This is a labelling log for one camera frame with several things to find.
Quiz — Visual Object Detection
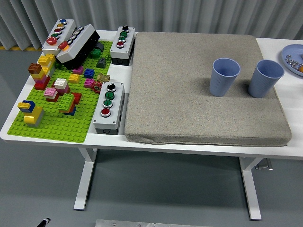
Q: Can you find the blue ribbed plastic cup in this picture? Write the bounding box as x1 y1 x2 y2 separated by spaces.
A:
209 58 241 97
248 59 285 99

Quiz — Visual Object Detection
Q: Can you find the white table leg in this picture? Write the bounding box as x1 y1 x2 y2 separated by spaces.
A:
73 148 98 211
238 157 262 221

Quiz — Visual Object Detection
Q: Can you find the green building baseplate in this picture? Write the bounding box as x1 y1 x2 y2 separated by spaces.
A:
7 40 114 144

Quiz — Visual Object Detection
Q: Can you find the grey metal plate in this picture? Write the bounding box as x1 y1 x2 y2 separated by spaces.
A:
94 219 213 227

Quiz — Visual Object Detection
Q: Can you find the yellow blue grey brick stack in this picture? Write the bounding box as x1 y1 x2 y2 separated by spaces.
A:
18 100 45 128

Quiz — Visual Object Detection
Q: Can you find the grey four-control button box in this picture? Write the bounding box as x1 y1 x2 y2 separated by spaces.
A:
92 81 125 136

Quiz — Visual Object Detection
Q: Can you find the green orange red brick stack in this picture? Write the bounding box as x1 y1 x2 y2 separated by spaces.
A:
57 92 82 116

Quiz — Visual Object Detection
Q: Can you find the pink white red brick stack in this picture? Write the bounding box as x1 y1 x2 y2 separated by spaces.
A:
44 87 59 102

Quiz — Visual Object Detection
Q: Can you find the brown yellow red brick tower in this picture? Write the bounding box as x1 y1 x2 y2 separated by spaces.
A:
27 62 52 90

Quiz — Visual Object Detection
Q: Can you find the brass valve red handwheel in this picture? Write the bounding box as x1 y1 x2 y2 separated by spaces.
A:
91 73 111 93

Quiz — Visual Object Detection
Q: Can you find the yellow white green brick stack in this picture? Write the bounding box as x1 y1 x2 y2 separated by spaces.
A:
37 53 57 71

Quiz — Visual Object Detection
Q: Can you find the yellow black floor tape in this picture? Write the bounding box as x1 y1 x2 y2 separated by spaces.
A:
0 46 43 52

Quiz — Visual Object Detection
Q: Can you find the white five-button control box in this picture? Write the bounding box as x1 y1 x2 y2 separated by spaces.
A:
41 18 77 57

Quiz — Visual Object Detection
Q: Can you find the white control box black base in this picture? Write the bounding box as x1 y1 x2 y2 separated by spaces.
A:
56 23 101 70

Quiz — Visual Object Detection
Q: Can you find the grey-brown cushion mat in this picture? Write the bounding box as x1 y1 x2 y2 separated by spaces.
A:
124 32 292 147

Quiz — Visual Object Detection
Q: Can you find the grey three-button control box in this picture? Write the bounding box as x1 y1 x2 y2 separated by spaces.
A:
109 25 137 66

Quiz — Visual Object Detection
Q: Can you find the grey table height controller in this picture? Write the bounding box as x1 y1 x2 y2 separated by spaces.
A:
255 158 273 170

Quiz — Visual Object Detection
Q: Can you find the grey pleated curtain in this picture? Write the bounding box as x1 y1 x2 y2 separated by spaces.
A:
0 0 303 52

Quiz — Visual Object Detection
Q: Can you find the blue plastic plate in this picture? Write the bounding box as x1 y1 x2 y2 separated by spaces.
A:
281 44 303 77

